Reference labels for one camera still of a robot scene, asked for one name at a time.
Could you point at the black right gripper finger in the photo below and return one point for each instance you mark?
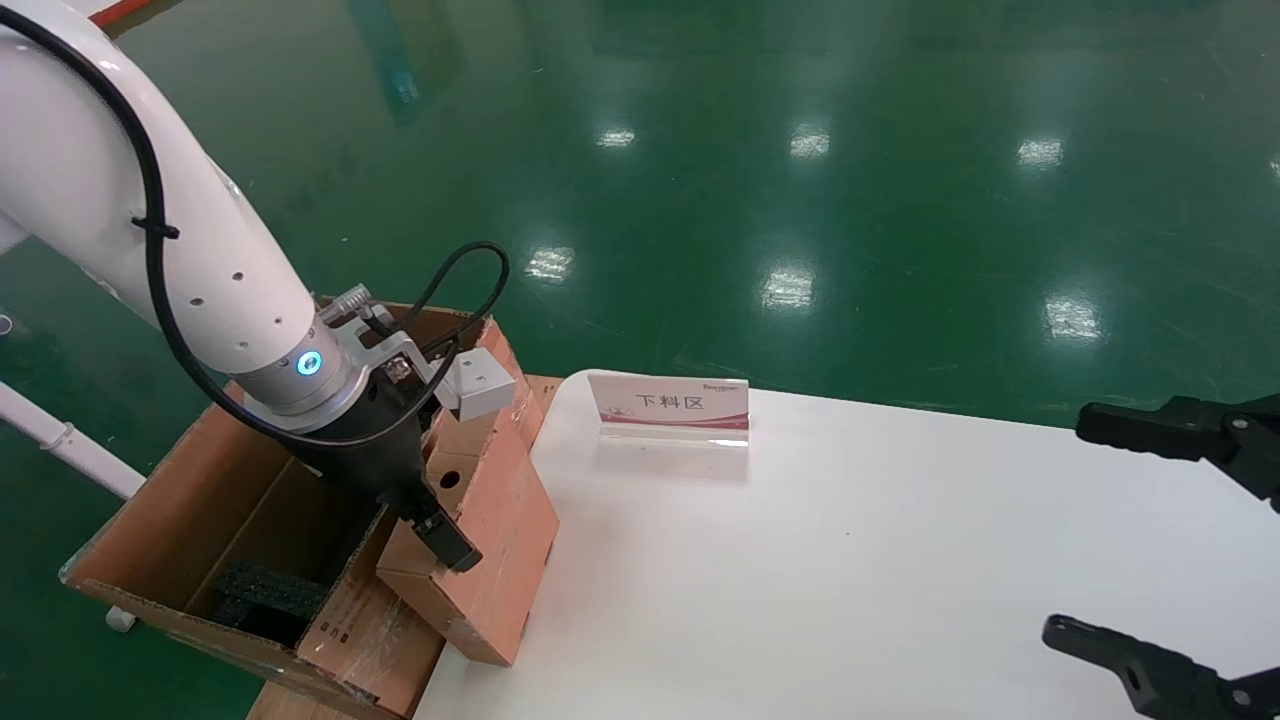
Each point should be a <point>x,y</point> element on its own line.
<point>1150,428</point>
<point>1150,672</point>

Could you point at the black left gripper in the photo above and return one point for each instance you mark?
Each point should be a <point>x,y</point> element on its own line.
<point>375,450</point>

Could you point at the small cardboard box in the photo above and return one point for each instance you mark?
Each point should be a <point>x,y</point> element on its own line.
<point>500,540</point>

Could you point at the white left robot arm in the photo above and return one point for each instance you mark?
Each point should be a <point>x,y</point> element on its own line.
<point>80,150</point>

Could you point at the large open cardboard box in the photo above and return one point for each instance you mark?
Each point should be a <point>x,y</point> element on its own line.
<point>180,500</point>

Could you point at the black foam insert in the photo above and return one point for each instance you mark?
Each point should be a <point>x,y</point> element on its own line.
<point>270,592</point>

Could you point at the acrylic sign with Chinese text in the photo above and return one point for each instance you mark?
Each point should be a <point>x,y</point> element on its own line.
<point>670,405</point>

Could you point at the small white foot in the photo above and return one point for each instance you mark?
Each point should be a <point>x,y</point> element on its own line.
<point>120,619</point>

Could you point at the white pipe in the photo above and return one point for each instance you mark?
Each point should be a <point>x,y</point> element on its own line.
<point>70,445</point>

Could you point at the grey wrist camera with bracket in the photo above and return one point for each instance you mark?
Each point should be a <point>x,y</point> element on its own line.
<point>485,385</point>

